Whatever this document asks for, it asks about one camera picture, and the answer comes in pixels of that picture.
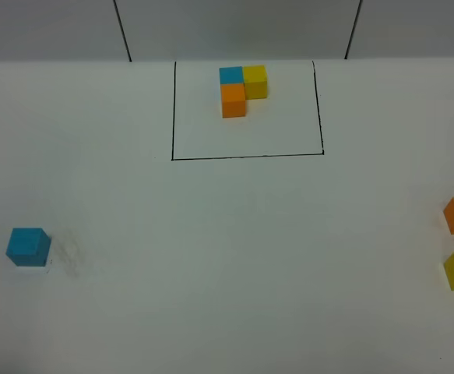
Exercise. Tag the template orange cube block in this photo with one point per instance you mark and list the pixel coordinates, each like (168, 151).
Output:
(233, 100)

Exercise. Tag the template blue cube block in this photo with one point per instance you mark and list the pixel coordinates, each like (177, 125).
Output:
(231, 75)

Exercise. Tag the template yellow cube block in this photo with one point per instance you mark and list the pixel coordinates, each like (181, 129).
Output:
(255, 82)

